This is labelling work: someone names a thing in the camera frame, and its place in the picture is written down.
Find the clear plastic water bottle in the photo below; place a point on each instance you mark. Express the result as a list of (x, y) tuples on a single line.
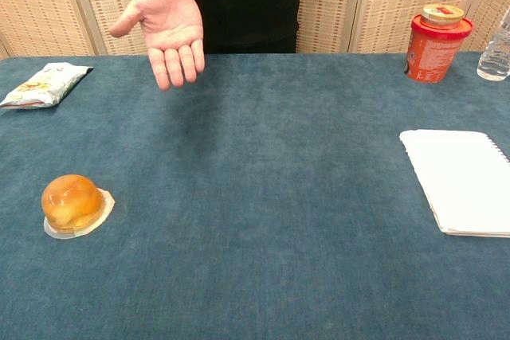
[(496, 53)]

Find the person's open bare hand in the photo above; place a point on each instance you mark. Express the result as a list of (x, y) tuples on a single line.
[(173, 33)]

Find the white green snack packet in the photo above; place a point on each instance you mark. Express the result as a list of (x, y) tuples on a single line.
[(44, 84)]

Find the small gold lidded tin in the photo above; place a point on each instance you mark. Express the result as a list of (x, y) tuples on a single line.
[(443, 14)]

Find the white spiral notebook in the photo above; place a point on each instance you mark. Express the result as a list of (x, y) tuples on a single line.
[(462, 180)]

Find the blue velvet tablecloth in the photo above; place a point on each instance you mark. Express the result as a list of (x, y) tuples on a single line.
[(255, 204)]

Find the orange fruit jelly cup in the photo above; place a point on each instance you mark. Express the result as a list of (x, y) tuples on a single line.
[(71, 204)]

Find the red cylindrical canister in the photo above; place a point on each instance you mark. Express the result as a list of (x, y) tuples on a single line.
[(434, 51)]

